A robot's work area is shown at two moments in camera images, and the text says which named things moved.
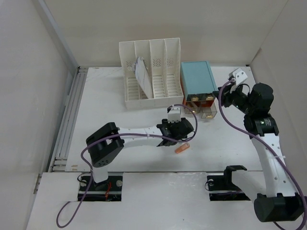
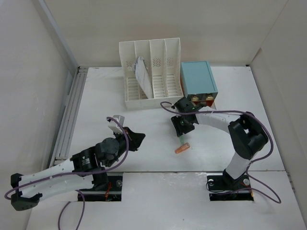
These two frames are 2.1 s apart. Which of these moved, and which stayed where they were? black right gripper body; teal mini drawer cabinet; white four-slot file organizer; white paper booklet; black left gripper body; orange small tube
Moved: black right gripper body; black left gripper body
Stayed: orange small tube; teal mini drawer cabinet; white paper booklet; white four-slot file organizer
